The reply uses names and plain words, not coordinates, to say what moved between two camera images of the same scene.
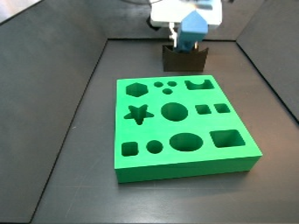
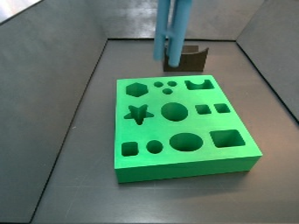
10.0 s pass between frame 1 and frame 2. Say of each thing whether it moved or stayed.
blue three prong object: moved
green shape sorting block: stayed
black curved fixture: stayed
